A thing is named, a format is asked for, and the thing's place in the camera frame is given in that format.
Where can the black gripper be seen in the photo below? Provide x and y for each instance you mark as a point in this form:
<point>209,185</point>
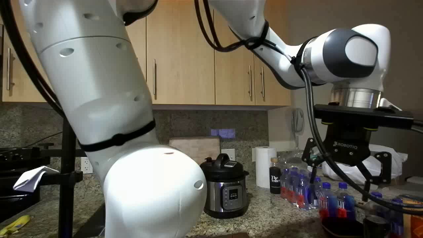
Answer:
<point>348,136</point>

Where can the black cooker lid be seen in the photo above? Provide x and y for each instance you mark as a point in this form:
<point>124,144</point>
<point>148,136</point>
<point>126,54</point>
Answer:
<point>222,169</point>

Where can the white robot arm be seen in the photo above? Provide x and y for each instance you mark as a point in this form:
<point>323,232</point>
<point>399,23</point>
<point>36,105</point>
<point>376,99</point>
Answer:
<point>153,190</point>

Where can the silver black pressure cooker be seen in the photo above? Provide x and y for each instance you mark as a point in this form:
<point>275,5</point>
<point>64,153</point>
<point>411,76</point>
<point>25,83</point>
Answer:
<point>226,195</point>

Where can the white plastic bag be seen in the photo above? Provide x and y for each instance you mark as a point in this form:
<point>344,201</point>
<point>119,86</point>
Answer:
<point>372,164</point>

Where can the Fiji water bottle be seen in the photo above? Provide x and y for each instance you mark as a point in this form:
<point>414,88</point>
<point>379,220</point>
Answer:
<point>303,190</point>
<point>324,199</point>
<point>395,223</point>
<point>286,183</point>
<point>345,202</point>

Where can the black glasses case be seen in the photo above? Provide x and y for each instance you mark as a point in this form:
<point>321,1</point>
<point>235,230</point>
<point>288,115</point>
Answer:
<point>341,227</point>

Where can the black soda can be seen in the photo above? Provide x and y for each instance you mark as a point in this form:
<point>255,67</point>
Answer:
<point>376,226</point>

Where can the dark glass jar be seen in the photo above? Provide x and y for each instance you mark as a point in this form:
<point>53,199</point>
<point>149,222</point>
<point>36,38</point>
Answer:
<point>275,175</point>

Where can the orange paper snack bag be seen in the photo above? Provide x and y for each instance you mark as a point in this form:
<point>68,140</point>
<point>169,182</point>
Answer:
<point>413,224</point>

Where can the white paper towel roll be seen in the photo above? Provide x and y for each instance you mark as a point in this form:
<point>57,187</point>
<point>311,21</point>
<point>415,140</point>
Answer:
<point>262,157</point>

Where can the wooden upper cabinets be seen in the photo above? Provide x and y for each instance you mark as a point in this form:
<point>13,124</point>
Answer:
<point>198,60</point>

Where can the white folded paper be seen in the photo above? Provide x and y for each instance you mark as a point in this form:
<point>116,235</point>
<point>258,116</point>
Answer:
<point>29,179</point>

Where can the yellow banana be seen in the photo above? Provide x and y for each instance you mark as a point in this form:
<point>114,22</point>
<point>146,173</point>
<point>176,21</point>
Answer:
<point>15,226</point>

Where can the black stove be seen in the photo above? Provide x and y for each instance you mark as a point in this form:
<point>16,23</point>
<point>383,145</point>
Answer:
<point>13,162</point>

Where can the wall telephone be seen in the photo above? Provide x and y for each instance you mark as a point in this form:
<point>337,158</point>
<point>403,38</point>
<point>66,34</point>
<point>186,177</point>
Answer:
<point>298,120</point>

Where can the black camera stand pole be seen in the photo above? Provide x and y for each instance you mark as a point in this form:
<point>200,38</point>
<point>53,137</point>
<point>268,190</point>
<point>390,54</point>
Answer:
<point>69,177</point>

